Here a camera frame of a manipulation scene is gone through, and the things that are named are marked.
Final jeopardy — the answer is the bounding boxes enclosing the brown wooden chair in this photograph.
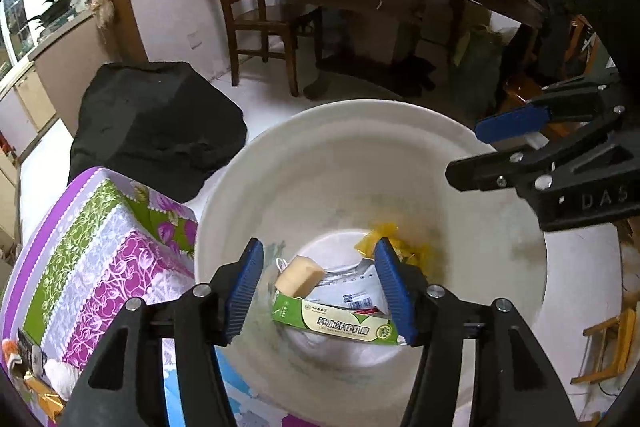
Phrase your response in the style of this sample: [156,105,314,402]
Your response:
[500,14,616,118]

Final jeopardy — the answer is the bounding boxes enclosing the small wooden stool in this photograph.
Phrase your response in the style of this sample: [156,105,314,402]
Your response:
[570,297,636,385]

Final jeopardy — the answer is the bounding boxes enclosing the yellow plastic wrapper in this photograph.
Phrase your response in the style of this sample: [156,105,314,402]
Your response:
[354,222,431,268]

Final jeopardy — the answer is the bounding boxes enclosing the beige sponge block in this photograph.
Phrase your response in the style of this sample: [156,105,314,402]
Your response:
[275,256,326,298]

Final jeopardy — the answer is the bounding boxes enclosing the base kitchen cabinets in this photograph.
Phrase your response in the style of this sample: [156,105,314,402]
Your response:
[0,7,108,188]

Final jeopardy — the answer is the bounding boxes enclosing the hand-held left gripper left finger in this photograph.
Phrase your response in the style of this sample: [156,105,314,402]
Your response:
[60,238,264,427]

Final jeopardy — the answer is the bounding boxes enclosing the dark wooden chair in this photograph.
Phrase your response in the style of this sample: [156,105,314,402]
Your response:
[200,0,301,98]

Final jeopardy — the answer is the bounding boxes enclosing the white blue box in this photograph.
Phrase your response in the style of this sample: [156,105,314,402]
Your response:
[305,257,391,313]

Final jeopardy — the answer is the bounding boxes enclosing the green cardboard box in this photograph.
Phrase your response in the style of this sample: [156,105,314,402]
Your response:
[271,292,401,348]

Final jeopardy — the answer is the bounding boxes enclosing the black bag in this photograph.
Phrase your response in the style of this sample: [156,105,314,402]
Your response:
[67,61,247,204]

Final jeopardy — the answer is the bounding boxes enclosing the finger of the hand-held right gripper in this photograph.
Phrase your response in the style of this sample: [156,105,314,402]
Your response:
[475,79,626,142]
[446,107,628,192]

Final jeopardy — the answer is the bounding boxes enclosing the white tissue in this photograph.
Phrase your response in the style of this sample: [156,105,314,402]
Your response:
[42,357,83,400]

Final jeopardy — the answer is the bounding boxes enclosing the green bag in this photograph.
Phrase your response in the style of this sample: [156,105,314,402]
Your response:
[452,24,503,108]

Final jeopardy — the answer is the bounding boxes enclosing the white plastic bucket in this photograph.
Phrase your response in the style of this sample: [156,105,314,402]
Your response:
[192,98,623,427]

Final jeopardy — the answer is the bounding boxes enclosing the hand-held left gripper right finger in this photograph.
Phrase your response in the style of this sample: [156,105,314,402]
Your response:
[374,237,571,427]

